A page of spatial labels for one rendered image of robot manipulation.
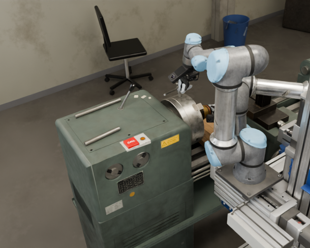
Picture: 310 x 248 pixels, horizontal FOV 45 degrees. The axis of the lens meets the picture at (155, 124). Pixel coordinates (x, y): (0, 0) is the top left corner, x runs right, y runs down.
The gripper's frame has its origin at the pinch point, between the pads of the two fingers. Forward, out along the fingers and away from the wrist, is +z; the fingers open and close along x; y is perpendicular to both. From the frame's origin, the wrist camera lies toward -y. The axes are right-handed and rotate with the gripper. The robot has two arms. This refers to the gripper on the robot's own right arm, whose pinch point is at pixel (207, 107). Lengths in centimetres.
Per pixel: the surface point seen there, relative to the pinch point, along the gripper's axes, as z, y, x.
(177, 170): -29, -42, -9
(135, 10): 277, 96, -32
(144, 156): -29, -61, 10
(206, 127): 3.6, 3.1, -19.1
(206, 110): -6.3, -5.1, 2.9
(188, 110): -12.5, -23.3, 13.0
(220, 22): 264, 229, -78
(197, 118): -16.5, -19.7, 8.7
